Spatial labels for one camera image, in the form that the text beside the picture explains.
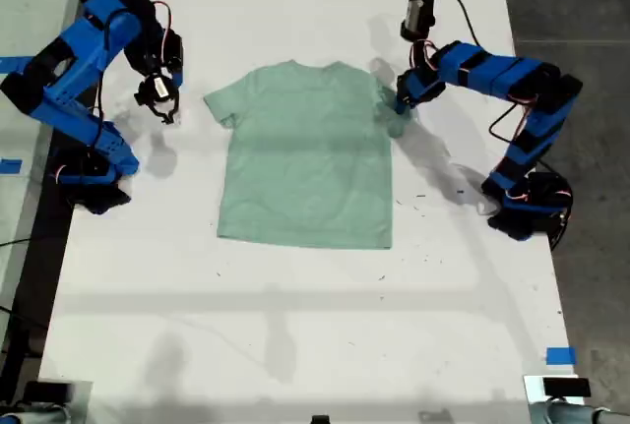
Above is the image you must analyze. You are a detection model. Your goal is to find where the pale green T-shirt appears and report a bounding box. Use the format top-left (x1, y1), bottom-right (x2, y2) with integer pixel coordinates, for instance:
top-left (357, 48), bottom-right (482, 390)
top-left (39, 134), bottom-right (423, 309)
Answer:
top-left (202, 60), bottom-right (419, 251)

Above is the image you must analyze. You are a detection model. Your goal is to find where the pale side table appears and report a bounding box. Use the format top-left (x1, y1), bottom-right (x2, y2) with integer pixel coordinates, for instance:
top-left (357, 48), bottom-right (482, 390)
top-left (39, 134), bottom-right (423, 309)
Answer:
top-left (0, 0), bottom-right (93, 327)

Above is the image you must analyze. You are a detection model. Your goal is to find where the long blue tape strip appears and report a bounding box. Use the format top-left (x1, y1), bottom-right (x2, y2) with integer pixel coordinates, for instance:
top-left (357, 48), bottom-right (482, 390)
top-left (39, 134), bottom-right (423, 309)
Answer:
top-left (0, 55), bottom-right (61, 74)

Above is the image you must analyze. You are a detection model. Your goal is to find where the square blue tape patch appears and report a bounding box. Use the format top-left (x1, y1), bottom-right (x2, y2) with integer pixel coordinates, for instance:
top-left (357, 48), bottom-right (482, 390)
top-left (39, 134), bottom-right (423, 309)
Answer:
top-left (545, 346), bottom-right (577, 366)

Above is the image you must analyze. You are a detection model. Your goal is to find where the silver metal plate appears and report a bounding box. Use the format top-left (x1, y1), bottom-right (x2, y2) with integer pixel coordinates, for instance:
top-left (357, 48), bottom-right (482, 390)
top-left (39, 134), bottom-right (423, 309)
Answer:
top-left (522, 373), bottom-right (592, 405)

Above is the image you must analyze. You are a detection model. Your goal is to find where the small black box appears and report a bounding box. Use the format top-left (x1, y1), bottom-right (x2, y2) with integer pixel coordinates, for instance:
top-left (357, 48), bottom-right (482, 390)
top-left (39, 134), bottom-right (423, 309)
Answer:
top-left (23, 381), bottom-right (70, 403)
top-left (542, 377), bottom-right (592, 398)

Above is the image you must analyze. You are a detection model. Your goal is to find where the pale grey tube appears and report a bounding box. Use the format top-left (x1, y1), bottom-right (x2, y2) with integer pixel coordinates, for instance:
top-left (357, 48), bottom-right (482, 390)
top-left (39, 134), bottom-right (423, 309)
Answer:
top-left (530, 399), bottom-right (630, 424)
top-left (0, 403), bottom-right (70, 424)

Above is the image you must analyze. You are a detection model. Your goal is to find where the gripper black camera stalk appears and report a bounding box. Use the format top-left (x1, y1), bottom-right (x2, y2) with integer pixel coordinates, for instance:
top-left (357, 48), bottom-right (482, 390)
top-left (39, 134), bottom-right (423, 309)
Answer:
top-left (410, 38), bottom-right (432, 69)

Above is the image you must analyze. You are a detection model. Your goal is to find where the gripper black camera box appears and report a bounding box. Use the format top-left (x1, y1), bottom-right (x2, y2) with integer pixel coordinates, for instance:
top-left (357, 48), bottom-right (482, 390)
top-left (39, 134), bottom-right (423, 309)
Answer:
top-left (399, 0), bottom-right (438, 42)
top-left (133, 73), bottom-right (183, 126)

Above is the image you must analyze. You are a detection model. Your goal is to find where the gripper black camera cable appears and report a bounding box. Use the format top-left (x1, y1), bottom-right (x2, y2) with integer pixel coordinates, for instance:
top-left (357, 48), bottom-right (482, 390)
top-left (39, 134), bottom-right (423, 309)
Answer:
top-left (422, 0), bottom-right (486, 49)
top-left (88, 67), bottom-right (109, 150)

